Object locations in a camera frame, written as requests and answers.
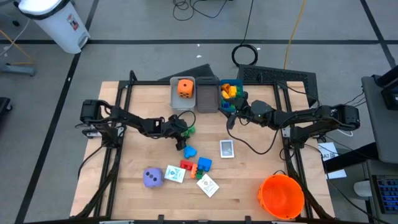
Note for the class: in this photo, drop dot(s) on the light grey plastic bin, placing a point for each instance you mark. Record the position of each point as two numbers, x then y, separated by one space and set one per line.
182 104

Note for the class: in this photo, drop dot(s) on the playing card box black print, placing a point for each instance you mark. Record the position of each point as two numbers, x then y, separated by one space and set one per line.
226 149

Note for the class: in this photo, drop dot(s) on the black metal rig frame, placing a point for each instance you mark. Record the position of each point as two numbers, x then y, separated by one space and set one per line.
146 82

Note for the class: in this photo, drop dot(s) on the small green toy block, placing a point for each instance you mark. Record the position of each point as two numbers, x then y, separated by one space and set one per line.
199 175

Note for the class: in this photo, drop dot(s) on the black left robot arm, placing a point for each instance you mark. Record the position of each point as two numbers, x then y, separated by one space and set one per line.
130 118

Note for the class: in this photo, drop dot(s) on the black keyboard blue backlight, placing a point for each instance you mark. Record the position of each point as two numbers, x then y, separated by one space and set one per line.
387 193

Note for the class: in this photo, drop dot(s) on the large blue toy block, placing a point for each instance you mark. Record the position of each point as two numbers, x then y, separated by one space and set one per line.
204 164

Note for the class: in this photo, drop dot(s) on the blue plastic bin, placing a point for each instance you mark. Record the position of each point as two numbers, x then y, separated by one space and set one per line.
231 81

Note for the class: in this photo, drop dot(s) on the red toy block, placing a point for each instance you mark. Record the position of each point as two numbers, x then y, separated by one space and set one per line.
186 164

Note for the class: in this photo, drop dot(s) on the playing card box brown print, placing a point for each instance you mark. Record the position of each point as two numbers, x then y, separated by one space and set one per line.
207 186

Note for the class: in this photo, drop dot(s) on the purple foam die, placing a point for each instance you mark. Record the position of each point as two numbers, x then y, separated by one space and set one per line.
153 178

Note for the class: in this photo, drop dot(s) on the slim orange toy block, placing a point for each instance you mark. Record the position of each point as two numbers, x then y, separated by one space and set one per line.
194 171

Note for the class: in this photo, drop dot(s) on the black floor object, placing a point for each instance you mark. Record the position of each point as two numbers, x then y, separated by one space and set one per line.
4 107

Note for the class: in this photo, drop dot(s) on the grey floor stand foot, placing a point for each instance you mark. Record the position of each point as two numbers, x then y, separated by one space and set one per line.
18 70

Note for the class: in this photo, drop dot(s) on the grey desk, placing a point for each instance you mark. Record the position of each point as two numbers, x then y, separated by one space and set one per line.
379 124

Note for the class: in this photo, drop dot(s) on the black perforated panel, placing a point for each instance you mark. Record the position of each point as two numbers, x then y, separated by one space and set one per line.
273 75

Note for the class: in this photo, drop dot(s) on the yellow toy block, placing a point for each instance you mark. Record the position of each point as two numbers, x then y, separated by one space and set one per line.
225 94
232 91

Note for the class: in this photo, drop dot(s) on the orange foam die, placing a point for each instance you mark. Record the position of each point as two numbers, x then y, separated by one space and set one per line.
185 88

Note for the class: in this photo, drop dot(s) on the dark grey plastic bin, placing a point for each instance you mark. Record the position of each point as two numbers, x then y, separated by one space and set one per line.
207 96

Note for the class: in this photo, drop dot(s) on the black desk beam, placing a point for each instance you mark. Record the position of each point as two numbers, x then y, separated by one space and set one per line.
348 158

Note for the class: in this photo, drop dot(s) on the grey computer mouse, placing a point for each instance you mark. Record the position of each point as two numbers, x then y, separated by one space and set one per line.
362 188

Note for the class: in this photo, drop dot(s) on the playing card box teal print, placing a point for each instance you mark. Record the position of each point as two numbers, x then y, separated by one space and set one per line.
174 173

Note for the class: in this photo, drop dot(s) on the white paper sheet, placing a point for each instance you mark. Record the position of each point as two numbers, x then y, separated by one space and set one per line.
337 174

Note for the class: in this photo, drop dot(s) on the black wedge panel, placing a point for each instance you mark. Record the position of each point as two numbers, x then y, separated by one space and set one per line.
196 74

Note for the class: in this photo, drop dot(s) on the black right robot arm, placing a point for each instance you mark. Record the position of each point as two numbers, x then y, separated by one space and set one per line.
311 116

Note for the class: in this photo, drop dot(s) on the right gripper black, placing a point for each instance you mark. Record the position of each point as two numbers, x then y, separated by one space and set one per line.
248 110

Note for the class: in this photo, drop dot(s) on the orange plastic bucket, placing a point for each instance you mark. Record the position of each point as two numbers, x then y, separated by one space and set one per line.
281 196

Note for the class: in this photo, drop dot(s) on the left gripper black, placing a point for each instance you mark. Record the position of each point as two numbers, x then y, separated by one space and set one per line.
174 128

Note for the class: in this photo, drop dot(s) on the white paper label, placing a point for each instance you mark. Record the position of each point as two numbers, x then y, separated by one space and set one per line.
328 152

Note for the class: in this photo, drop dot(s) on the black device on desk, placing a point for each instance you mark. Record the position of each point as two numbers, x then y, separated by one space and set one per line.
390 93

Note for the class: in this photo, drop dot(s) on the white trash can black rim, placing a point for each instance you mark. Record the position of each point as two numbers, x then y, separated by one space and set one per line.
59 25

